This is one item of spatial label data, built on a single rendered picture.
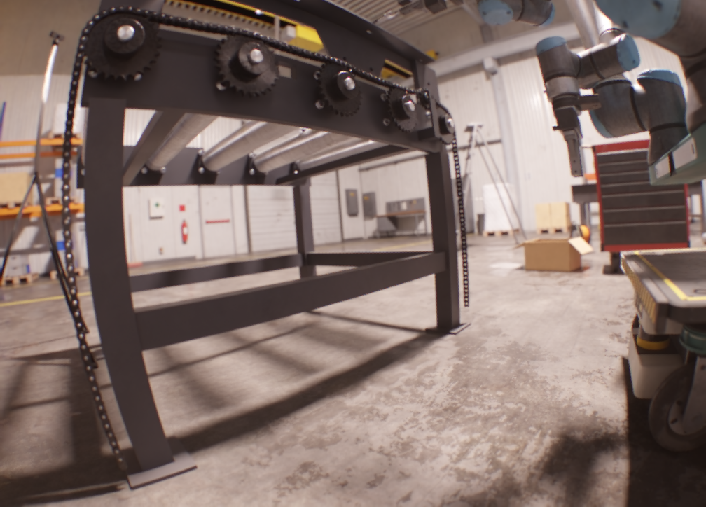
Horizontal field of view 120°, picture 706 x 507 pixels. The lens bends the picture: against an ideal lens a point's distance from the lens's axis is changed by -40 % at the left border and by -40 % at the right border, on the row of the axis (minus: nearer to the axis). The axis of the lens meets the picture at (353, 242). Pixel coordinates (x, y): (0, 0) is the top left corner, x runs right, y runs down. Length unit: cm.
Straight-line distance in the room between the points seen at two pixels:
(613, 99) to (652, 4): 68
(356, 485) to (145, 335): 48
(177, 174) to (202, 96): 96
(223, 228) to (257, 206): 144
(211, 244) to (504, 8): 995
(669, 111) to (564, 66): 37
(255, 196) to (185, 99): 1042
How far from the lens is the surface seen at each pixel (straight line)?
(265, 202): 1131
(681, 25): 57
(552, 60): 90
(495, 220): 900
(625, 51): 94
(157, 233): 994
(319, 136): 139
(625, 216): 265
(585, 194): 566
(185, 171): 173
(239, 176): 184
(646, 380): 83
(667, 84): 113
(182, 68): 80
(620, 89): 118
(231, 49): 81
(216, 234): 1043
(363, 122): 108
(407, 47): 141
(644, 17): 53
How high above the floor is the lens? 46
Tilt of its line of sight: 2 degrees down
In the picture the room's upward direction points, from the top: 5 degrees counter-clockwise
